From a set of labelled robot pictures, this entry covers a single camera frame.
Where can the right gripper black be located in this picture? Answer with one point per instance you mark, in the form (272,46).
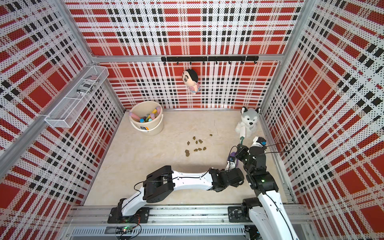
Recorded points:
(242,150)

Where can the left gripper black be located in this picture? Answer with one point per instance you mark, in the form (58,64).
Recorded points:
(236,185)

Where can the green white scrub brush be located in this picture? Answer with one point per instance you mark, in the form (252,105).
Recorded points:
(243,134)

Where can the purple pointed trowel pink handle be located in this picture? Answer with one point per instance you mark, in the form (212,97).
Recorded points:
(134,116)

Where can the purple trowel pink handle back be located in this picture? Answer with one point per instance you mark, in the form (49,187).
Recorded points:
(159,110)

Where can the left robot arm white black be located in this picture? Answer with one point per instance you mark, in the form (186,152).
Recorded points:
(162,182)

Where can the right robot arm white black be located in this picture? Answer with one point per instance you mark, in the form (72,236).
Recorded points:
(266,210)

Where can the cream plastic bucket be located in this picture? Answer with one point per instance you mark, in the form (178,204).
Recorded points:
(148,128)

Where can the husky plush toy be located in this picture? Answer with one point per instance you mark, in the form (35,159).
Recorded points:
(249,119)

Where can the cartoon boy plush doll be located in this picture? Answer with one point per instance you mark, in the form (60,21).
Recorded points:
(190,79)

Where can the can on shelf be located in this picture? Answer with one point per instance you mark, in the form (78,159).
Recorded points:
(87,85)

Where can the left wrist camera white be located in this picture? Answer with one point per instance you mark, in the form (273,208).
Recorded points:
(230,166)

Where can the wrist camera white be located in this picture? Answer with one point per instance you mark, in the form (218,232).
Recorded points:
(259,142)
(230,166)

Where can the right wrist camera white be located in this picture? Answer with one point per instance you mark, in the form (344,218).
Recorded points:
(259,142)

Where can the black hook rail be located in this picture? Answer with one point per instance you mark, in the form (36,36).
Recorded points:
(211,59)

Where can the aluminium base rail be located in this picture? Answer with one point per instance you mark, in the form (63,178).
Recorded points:
(158,222)

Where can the clear wall shelf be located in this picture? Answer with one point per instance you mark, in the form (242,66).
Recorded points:
(69,108)

